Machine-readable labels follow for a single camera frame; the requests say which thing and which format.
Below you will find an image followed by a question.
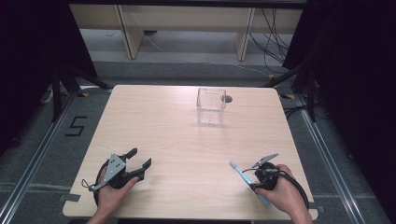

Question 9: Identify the bundle of black cables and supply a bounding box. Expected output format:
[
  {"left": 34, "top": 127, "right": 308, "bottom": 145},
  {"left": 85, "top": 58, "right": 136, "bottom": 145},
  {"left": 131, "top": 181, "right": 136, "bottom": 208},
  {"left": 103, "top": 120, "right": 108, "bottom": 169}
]
[{"left": 248, "top": 7, "right": 291, "bottom": 75}]

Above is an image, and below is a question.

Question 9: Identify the black metal stand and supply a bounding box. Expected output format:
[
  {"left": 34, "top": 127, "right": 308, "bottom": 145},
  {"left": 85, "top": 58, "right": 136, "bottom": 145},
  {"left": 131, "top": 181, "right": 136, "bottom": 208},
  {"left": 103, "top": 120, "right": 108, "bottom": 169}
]
[
  {"left": 262, "top": 59, "right": 318, "bottom": 123},
  {"left": 50, "top": 63, "right": 110, "bottom": 123}
]

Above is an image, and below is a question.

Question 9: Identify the black curtain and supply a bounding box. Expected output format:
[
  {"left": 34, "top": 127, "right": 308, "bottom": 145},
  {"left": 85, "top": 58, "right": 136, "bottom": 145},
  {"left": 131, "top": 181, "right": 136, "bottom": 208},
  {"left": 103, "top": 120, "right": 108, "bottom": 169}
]
[
  {"left": 0, "top": 0, "right": 99, "bottom": 157},
  {"left": 281, "top": 0, "right": 396, "bottom": 216}
]

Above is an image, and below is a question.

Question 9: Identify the thin grey wire loop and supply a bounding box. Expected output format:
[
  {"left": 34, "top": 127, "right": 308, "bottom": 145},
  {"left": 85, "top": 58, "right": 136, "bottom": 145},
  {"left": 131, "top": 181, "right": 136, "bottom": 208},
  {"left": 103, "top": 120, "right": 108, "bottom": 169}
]
[{"left": 80, "top": 178, "right": 96, "bottom": 192}]

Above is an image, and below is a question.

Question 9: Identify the light wooden shelf unit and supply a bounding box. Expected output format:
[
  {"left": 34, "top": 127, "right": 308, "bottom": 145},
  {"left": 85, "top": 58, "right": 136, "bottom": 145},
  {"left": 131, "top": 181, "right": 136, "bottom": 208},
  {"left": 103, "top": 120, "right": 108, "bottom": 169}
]
[{"left": 68, "top": 3, "right": 304, "bottom": 63}]

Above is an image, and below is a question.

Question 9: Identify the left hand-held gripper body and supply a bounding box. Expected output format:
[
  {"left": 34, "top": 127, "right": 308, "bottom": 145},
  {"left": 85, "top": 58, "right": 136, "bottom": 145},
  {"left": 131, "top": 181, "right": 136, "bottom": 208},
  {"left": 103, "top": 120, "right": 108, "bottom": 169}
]
[{"left": 91, "top": 152, "right": 146, "bottom": 191}]

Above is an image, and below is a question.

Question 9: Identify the blue toothbrush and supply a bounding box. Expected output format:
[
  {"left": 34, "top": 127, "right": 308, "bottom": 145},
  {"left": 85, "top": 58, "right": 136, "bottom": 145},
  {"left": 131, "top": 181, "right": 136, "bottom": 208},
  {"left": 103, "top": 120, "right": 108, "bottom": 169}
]
[{"left": 229, "top": 160, "right": 271, "bottom": 207}]

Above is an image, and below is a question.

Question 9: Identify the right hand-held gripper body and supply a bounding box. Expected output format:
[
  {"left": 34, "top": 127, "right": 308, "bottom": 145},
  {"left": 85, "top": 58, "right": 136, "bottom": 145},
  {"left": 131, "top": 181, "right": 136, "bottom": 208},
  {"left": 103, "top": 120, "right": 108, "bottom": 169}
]
[{"left": 251, "top": 152, "right": 281, "bottom": 191}]

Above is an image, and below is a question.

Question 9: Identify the metal floor rail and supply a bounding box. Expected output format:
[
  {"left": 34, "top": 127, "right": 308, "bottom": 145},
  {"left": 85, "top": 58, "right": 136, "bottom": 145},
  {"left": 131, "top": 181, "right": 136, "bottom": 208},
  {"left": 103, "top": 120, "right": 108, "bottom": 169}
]
[
  {"left": 0, "top": 91, "right": 78, "bottom": 223},
  {"left": 293, "top": 92, "right": 366, "bottom": 224}
]

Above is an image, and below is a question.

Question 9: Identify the person's right hand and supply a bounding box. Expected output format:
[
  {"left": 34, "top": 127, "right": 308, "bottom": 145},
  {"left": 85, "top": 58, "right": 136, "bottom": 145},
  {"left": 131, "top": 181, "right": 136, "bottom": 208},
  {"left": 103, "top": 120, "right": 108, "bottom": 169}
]
[{"left": 254, "top": 163, "right": 305, "bottom": 217}]

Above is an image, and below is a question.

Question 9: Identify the person's left hand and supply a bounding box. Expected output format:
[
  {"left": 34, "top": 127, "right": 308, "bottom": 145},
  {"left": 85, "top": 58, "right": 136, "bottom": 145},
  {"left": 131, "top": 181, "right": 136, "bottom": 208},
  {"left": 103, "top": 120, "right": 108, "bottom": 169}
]
[{"left": 96, "top": 167, "right": 140, "bottom": 217}]

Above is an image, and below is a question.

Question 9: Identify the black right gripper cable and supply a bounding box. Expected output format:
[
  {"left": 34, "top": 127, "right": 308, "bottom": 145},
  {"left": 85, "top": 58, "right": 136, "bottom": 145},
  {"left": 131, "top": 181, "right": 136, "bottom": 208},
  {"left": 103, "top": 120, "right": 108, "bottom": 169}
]
[{"left": 277, "top": 170, "right": 310, "bottom": 211}]

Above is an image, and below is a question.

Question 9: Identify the clear plastic container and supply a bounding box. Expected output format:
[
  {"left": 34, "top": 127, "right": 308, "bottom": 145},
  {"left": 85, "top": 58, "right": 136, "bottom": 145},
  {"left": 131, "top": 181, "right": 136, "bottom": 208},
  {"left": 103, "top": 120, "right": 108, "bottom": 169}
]
[{"left": 196, "top": 87, "right": 227, "bottom": 126}]

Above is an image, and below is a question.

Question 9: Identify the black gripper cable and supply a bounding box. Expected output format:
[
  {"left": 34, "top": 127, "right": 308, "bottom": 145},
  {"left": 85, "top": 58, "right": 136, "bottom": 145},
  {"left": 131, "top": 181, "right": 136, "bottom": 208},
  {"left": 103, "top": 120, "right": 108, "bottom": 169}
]
[
  {"left": 93, "top": 159, "right": 111, "bottom": 207},
  {"left": 277, "top": 170, "right": 310, "bottom": 211}
]

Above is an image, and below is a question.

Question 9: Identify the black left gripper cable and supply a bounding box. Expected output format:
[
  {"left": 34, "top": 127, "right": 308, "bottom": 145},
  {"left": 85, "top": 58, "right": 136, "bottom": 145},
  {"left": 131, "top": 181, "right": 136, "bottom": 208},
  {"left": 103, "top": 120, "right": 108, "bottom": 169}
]
[{"left": 93, "top": 159, "right": 111, "bottom": 207}]

